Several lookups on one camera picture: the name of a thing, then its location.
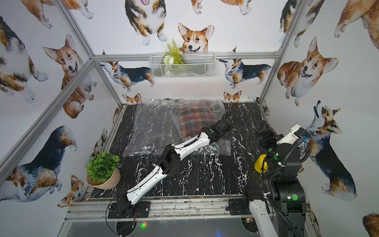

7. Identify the red plaid shirt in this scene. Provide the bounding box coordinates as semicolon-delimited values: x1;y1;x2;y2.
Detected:
179;102;216;138

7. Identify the clear plastic vacuum bag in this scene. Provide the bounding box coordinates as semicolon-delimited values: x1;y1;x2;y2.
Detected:
122;99;226;157

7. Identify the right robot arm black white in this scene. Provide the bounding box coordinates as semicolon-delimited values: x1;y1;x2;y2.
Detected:
247;125;311;237

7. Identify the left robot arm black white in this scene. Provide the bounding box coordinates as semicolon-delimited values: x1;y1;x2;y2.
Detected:
116;112;232;217

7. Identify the yellow dustpan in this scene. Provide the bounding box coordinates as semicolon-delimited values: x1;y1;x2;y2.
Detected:
254;154;267;174

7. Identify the artificial fern with white flower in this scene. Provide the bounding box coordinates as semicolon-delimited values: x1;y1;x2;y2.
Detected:
162;39;184;77

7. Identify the green potted plant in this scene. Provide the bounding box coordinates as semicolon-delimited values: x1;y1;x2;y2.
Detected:
86;153;121;190

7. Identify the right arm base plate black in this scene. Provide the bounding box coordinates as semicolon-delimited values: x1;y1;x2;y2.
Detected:
226;198;251;216

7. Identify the white wire wall basket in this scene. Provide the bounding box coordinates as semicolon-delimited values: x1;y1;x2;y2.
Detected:
149;52;216;79

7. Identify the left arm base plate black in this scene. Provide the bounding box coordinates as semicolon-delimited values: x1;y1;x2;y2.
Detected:
107;201;151;219

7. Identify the aluminium frame rail front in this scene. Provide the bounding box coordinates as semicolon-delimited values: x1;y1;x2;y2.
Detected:
63;195;310;223

